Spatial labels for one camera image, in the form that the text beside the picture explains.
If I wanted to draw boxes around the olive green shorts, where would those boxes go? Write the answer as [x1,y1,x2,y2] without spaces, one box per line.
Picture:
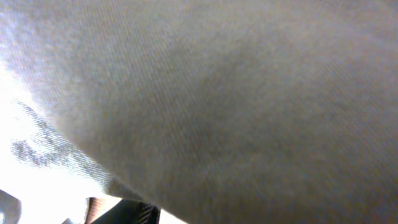
[1,0,397,223]

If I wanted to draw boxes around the white printed t-shirt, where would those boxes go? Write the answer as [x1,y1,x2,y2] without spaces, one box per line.
[1,61,152,223]

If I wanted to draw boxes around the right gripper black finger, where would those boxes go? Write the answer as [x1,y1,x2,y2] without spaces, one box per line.
[93,199,160,224]

